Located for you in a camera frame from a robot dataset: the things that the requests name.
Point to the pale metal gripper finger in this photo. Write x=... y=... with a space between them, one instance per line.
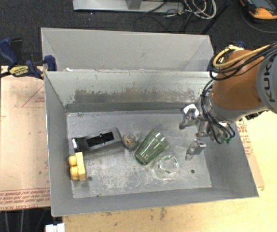
x=197 y=147
x=190 y=112

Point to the clear glass bowl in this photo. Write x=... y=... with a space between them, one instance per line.
x=166 y=167

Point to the green glass cup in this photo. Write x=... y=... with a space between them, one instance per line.
x=151 y=146

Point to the small clear round jar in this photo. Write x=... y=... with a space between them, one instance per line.
x=130 y=140

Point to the grey metal bin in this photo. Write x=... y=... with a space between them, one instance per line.
x=128 y=182

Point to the dark grey rectangular box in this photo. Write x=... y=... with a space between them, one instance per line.
x=97 y=139

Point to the yellow toy block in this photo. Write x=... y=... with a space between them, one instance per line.
x=79 y=165

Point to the black cylinder on white bracket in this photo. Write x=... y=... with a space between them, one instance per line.
x=253 y=116

